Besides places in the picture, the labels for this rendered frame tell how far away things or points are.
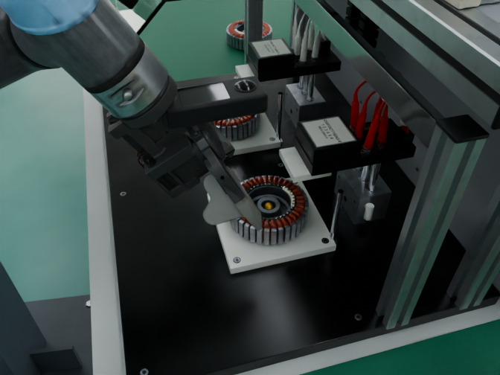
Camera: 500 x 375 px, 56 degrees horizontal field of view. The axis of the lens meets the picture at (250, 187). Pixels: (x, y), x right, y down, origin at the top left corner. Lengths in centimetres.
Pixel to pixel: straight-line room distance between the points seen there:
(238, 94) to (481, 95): 25
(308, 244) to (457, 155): 30
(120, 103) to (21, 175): 168
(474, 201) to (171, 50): 79
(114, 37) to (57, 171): 168
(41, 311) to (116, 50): 125
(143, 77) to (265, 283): 31
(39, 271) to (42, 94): 117
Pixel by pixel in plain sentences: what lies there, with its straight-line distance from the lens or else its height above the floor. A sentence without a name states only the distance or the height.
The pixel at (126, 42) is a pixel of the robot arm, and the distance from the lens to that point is 47.
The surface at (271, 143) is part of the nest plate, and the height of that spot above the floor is 78.
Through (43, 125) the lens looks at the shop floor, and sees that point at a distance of 241.
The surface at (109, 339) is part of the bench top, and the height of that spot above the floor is 75.
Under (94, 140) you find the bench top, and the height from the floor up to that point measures 75.
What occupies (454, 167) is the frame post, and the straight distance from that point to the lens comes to 43.
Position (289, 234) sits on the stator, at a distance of 64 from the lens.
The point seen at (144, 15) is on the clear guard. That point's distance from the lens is 63.
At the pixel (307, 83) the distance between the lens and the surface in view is 86.
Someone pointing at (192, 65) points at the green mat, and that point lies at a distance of 112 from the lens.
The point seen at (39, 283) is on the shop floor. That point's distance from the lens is 172.
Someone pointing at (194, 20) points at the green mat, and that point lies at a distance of 135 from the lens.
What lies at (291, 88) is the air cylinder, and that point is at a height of 82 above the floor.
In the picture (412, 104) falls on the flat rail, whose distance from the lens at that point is 47.
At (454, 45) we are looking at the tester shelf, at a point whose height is 111.
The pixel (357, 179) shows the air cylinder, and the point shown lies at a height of 82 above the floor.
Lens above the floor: 128
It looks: 43 degrees down
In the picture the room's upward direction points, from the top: straight up
